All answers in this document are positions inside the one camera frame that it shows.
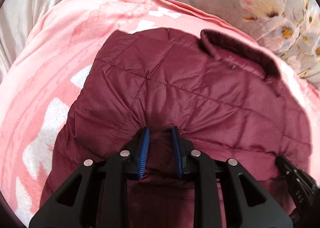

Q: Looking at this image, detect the maroon quilted down jacket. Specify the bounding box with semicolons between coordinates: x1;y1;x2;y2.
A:
41;28;311;227

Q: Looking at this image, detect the pink fleece blanket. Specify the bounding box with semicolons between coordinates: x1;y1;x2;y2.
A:
1;0;319;225

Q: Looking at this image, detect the silver satin curtain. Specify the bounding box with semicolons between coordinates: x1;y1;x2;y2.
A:
1;0;61;80

